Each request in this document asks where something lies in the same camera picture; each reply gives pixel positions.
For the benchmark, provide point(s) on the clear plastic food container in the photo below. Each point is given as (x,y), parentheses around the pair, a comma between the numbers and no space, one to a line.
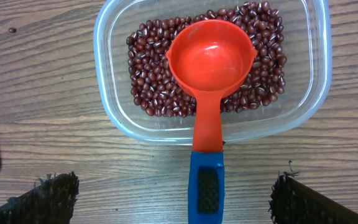
(308,70)

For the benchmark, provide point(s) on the red adzuki beans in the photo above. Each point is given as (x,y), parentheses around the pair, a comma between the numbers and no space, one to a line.
(156,90)

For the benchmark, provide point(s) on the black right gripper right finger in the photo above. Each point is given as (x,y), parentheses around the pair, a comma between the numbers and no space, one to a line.
(294,203)

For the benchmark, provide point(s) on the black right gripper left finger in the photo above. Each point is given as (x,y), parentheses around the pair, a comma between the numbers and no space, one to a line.
(52,202)

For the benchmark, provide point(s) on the orange measuring scoop blue handle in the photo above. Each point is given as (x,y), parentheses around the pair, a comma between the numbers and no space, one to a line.
(210,60)

